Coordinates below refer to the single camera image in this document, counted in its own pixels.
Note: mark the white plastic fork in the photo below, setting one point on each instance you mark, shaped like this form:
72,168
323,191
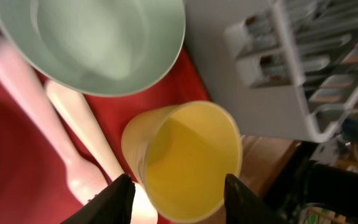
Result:
83,178

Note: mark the mint green bowl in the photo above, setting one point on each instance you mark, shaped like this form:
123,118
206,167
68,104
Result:
98,47

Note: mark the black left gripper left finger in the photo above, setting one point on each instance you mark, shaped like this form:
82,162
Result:
113,205

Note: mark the yellow plastic cup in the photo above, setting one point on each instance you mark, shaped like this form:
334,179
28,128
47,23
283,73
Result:
181,155

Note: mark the red serving tray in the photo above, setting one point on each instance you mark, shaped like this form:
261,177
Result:
33,186

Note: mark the white plastic spoon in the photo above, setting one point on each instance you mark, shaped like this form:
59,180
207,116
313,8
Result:
74,109

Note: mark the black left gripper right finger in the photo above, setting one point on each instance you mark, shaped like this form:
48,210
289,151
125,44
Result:
244,207

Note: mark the grey dishwasher rack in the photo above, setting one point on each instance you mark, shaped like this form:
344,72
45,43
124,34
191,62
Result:
283,69

